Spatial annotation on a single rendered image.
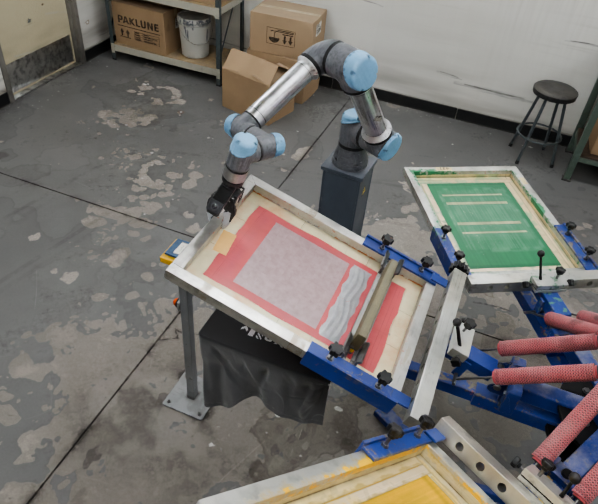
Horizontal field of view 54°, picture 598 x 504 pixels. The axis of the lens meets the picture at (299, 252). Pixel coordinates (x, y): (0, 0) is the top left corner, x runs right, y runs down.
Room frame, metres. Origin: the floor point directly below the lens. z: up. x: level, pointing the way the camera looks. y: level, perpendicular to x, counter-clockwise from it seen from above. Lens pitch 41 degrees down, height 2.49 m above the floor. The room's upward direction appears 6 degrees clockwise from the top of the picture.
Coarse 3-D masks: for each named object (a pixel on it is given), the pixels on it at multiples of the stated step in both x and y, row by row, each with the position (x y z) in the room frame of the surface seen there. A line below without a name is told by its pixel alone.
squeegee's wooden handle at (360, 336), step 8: (392, 264) 1.50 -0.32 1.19; (384, 272) 1.46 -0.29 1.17; (392, 272) 1.46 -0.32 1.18; (384, 280) 1.41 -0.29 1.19; (376, 288) 1.40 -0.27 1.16; (384, 288) 1.38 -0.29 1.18; (376, 296) 1.33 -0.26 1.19; (368, 304) 1.34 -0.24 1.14; (376, 304) 1.30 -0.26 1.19; (368, 312) 1.26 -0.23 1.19; (376, 312) 1.27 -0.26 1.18; (368, 320) 1.23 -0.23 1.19; (360, 328) 1.19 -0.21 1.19; (368, 328) 1.20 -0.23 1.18; (360, 336) 1.16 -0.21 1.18; (352, 344) 1.17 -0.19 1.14; (360, 344) 1.16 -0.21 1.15
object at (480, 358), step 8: (448, 344) 1.24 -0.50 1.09; (472, 352) 1.24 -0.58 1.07; (480, 352) 1.25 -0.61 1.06; (472, 360) 1.21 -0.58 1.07; (480, 360) 1.22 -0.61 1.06; (488, 360) 1.23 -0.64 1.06; (496, 360) 1.24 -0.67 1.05; (472, 368) 1.20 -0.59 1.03; (480, 368) 1.20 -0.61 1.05; (488, 368) 1.19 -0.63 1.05; (496, 368) 1.20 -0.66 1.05
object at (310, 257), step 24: (264, 216) 1.65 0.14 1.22; (240, 240) 1.50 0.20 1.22; (264, 240) 1.54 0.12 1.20; (288, 240) 1.57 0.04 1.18; (312, 240) 1.61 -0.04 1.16; (288, 264) 1.46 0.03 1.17; (312, 264) 1.49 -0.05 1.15; (336, 264) 1.53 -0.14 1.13; (360, 264) 1.57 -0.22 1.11; (336, 288) 1.42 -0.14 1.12; (384, 312) 1.38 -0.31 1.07
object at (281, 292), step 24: (216, 264) 1.37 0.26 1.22; (240, 264) 1.40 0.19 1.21; (264, 264) 1.43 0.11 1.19; (240, 288) 1.30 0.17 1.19; (264, 288) 1.33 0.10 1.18; (288, 288) 1.36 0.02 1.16; (312, 288) 1.39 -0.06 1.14; (288, 312) 1.26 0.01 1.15; (312, 312) 1.29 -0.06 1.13; (312, 336) 1.20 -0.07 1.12; (384, 336) 1.28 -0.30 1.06
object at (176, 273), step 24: (264, 192) 1.75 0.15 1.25; (312, 216) 1.69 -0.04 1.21; (192, 240) 1.40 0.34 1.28; (360, 240) 1.65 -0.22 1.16; (192, 288) 1.23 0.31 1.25; (216, 288) 1.24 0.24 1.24; (432, 288) 1.52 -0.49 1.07; (240, 312) 1.18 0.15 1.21; (288, 336) 1.14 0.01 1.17; (408, 336) 1.28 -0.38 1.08; (408, 360) 1.18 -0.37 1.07
